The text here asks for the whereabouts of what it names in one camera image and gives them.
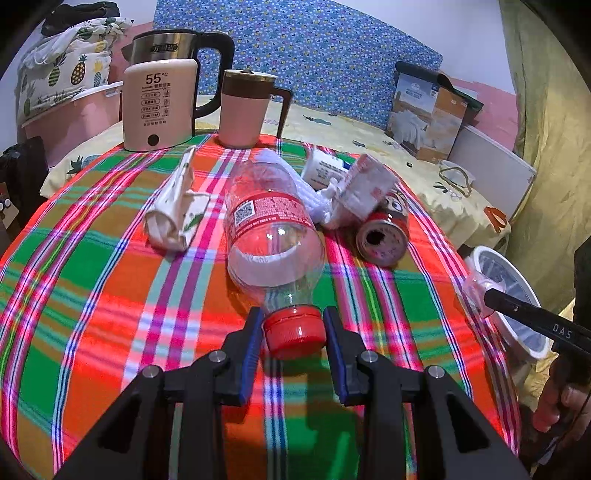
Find red drink can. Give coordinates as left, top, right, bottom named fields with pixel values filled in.
left=356, top=189, right=410, bottom=268

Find white paper wrapper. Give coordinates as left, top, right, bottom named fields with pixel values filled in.
left=144, top=146, right=211, bottom=252

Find clear plastic bottle red cap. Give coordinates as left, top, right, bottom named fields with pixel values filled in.
left=224, top=160, right=327, bottom=360

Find red white milk carton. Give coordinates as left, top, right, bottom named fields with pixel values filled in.
left=332, top=154, right=398, bottom=222

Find white blue yogurt cup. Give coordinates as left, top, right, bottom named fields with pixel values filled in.
left=301, top=148, right=351, bottom=190

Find white tissue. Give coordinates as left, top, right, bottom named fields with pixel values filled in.
left=318, top=202, right=359, bottom=230

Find white bubble wrap roll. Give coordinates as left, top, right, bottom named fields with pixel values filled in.
left=254, top=149, right=332, bottom=225

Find white trash bin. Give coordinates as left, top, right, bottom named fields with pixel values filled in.
left=462, top=246, right=550, bottom=364

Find person's right hand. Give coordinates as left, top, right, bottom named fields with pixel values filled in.
left=533, top=358, right=590, bottom=441

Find yellow pineapple bed sheet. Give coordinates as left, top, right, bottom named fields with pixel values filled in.
left=40, top=103, right=511, bottom=248

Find olive green curtain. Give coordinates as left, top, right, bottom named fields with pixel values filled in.
left=500, top=1, right=590, bottom=313

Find bedding package box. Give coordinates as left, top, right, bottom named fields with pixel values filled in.
left=385, top=61, right=483, bottom=163

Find black object at left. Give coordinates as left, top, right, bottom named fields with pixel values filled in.
left=1, top=136, right=49, bottom=228

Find pink storage box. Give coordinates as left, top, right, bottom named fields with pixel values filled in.
left=22, top=81, right=123, bottom=168

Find pink mug brown lid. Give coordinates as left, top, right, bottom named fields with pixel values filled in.
left=218, top=69, right=294, bottom=149

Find blue floral headboard cushion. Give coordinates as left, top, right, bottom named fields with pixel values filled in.
left=153, top=1, right=443, bottom=128

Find pineapple print folded quilt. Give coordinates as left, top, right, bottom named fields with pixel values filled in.
left=16, top=17, right=132, bottom=125

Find black clothes on quilt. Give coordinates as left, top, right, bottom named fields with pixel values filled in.
left=41, top=1, right=120, bottom=37

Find rope handle bag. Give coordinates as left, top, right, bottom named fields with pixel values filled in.
left=438, top=160, right=475, bottom=198

